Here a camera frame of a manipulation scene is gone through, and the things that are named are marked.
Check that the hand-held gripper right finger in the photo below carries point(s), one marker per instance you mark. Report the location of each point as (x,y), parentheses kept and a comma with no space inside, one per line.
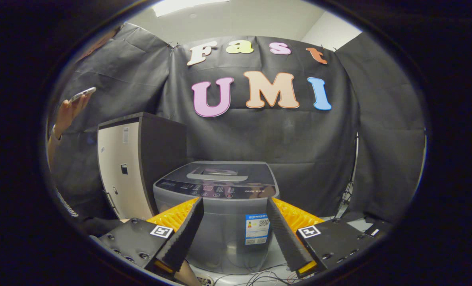
(285,238)

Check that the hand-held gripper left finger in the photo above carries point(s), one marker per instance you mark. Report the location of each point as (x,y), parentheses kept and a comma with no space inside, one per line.
(184,234)

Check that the grey washing machine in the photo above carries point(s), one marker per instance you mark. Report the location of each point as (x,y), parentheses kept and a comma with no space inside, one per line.
(224,222)

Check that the dark washing machine lid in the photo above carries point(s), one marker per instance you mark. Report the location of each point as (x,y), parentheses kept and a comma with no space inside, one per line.
(252,172)

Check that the silver smartphone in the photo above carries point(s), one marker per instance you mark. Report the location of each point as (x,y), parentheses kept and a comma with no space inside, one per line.
(83,93)

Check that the tan object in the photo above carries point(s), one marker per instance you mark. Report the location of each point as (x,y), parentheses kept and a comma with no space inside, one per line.
(188,275)

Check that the white perforated floor fixture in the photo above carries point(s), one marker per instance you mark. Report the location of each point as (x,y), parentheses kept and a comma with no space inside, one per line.
(206,281)

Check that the black light stand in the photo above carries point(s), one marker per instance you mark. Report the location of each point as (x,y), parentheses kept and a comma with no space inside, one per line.
(348,186)

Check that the beige and dark cabinet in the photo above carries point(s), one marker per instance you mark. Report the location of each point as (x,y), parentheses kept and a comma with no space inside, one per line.
(120,171)

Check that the black box device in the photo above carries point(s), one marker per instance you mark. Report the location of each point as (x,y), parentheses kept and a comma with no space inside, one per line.
(379,229)

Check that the black backdrop cloth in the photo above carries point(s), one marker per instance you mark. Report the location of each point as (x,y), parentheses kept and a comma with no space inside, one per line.
(299,135)

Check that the white wristband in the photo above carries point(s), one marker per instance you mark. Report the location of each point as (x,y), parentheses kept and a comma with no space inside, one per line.
(55,133)

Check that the ceiling light panel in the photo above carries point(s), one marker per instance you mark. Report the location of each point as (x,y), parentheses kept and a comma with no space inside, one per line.
(180,6)

